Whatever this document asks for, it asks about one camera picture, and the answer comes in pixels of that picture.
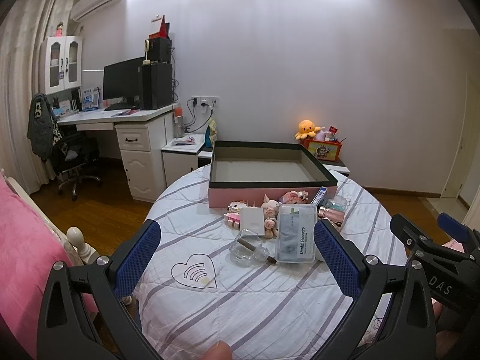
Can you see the beige curtain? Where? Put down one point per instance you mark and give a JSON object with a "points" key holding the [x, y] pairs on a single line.
{"points": [[26, 26]]}

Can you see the yellow blue snack bag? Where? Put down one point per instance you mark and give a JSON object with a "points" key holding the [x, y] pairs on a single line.
{"points": [[211, 134]]}

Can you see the white wall cabinet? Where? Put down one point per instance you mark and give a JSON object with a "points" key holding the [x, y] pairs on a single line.
{"points": [[60, 64]]}

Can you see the clear glass bottle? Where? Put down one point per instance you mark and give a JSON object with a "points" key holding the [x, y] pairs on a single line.
{"points": [[248, 249]]}

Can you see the black computer tower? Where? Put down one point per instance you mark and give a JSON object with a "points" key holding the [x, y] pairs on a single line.
{"points": [[156, 86]]}

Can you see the orange octopus plush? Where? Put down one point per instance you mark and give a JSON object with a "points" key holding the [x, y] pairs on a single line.
{"points": [[306, 130]]}

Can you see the person right hand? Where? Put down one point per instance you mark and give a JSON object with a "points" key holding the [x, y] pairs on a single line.
{"points": [[447, 320]]}

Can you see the small white box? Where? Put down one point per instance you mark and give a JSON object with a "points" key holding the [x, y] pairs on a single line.
{"points": [[252, 219]]}

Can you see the pink storage box black rim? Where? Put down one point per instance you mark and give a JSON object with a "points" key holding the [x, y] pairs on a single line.
{"points": [[249, 171]]}

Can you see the white bed post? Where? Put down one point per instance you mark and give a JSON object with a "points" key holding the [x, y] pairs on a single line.
{"points": [[87, 253]]}

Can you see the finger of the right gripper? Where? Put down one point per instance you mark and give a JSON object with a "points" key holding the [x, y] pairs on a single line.
{"points": [[414, 239], [469, 238]]}

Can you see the black computer monitor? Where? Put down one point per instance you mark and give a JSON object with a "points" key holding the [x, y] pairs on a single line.
{"points": [[122, 81]]}

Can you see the person left hand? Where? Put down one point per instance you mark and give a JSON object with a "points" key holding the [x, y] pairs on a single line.
{"points": [[219, 351]]}

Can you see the black office chair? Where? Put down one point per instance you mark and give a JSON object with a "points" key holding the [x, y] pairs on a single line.
{"points": [[73, 158]]}

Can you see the white low side cabinet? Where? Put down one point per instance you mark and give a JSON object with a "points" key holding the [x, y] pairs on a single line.
{"points": [[184, 155]]}

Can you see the black speaker box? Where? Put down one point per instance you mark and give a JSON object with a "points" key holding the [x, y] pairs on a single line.
{"points": [[160, 50]]}

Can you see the clear heart dish blue base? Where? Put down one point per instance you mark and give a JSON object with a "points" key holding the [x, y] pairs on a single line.
{"points": [[337, 203]]}

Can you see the orange cap bottle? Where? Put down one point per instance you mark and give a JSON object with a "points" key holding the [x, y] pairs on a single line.
{"points": [[179, 123]]}

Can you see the dental flossers clear box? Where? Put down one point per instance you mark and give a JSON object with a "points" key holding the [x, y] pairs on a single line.
{"points": [[295, 224]]}

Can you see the pink bed blanket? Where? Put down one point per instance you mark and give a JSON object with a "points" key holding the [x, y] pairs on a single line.
{"points": [[30, 245]]}

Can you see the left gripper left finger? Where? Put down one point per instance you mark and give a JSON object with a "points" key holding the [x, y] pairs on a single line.
{"points": [[64, 328]]}

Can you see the dark hanging jacket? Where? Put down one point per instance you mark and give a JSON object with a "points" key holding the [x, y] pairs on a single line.
{"points": [[43, 131]]}

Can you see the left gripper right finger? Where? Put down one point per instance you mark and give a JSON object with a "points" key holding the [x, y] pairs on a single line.
{"points": [[391, 315]]}

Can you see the orange cartoon storage box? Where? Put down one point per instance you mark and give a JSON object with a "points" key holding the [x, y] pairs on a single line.
{"points": [[323, 150]]}

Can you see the striped white table cloth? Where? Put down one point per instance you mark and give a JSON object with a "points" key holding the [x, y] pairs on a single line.
{"points": [[193, 294]]}

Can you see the white desk with drawers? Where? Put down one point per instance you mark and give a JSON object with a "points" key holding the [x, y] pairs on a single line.
{"points": [[140, 135]]}

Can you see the wall power socket strip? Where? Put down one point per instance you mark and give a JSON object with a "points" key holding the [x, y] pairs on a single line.
{"points": [[211, 101]]}

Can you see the rose gold metal canister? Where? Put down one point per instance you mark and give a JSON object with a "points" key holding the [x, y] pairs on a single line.
{"points": [[334, 216]]}

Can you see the pink pig plush toy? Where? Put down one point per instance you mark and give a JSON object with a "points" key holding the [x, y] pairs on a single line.
{"points": [[270, 209]]}

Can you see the pink block toy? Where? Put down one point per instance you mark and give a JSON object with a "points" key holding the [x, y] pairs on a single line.
{"points": [[294, 197]]}

